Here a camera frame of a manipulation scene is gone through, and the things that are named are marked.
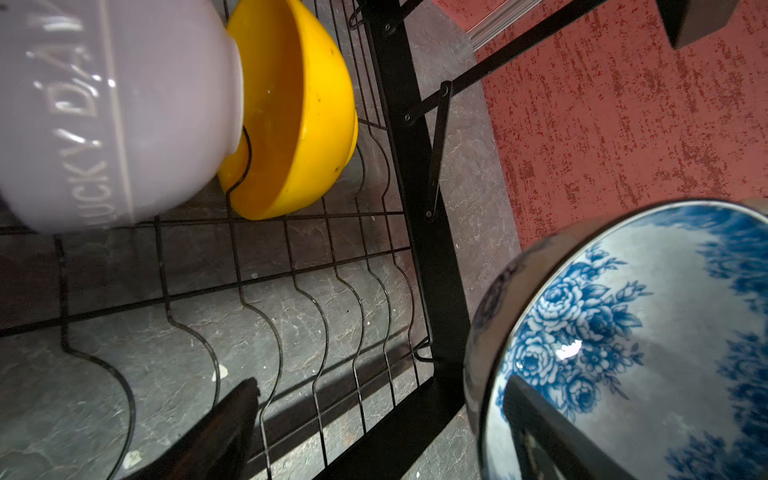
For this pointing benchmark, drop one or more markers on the black wire dish rack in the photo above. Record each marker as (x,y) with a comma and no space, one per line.
(352,314)

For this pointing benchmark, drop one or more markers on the lavender ceramic bowl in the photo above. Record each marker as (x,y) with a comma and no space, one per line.
(113,112)

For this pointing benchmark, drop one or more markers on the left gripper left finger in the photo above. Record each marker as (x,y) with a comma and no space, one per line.
(218,446)

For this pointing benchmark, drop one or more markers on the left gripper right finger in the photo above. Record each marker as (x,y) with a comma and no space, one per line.
(547,445)

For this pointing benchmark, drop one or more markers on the blue floral porcelain bowl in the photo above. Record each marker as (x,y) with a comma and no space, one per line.
(647,332)

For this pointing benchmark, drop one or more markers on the right corner aluminium profile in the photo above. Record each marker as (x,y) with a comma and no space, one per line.
(499,20)

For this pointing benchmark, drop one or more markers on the yellow bowl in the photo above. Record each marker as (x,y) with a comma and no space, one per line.
(300,119)

